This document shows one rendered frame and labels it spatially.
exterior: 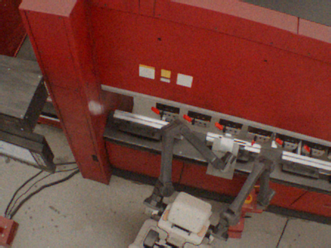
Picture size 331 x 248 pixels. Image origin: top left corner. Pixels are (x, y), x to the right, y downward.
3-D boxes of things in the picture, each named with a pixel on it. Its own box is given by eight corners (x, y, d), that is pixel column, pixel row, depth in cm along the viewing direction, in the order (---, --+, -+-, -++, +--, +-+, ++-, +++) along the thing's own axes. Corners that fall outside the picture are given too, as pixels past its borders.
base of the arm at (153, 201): (142, 203, 245) (160, 212, 243) (147, 191, 243) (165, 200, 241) (146, 198, 253) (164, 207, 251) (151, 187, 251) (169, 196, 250)
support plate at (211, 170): (205, 173, 278) (205, 173, 277) (213, 138, 289) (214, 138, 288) (231, 179, 277) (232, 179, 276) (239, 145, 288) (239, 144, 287)
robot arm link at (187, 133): (170, 124, 238) (178, 131, 229) (176, 116, 238) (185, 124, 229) (211, 164, 262) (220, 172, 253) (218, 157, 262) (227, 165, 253)
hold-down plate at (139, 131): (118, 131, 301) (118, 129, 298) (120, 124, 303) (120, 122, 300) (159, 141, 299) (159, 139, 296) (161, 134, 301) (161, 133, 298)
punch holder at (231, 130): (216, 130, 271) (219, 119, 256) (218, 119, 275) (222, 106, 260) (238, 136, 270) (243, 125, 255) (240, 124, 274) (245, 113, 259)
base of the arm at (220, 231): (208, 233, 238) (226, 241, 237) (214, 222, 237) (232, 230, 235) (210, 228, 247) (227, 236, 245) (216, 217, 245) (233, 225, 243)
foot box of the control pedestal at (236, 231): (219, 236, 357) (222, 234, 346) (222, 210, 368) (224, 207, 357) (241, 238, 357) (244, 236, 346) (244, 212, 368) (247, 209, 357)
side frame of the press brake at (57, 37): (82, 178, 375) (18, 7, 167) (109, 98, 411) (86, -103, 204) (108, 185, 373) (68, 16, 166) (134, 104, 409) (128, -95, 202)
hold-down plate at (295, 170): (281, 170, 293) (282, 169, 290) (281, 164, 295) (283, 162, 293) (317, 179, 291) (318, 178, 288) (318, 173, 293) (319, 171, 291)
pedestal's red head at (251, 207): (236, 210, 301) (241, 204, 285) (238, 190, 308) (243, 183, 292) (261, 213, 300) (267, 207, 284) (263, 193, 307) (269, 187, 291)
